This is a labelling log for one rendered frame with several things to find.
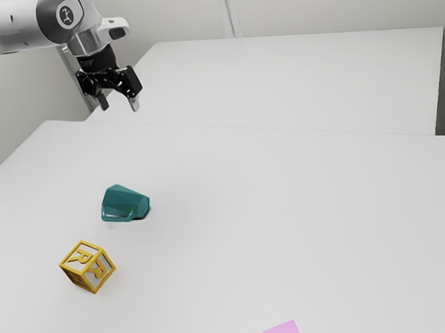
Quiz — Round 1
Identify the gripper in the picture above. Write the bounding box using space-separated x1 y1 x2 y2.
74 45 145 115

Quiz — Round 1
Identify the teal faceted mug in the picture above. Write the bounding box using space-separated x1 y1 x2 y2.
99 182 151 224

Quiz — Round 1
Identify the yellow letter cube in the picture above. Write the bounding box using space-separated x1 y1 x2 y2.
57 238 117 296

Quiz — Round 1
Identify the pink square sheet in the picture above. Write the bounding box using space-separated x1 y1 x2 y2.
262 318 303 333

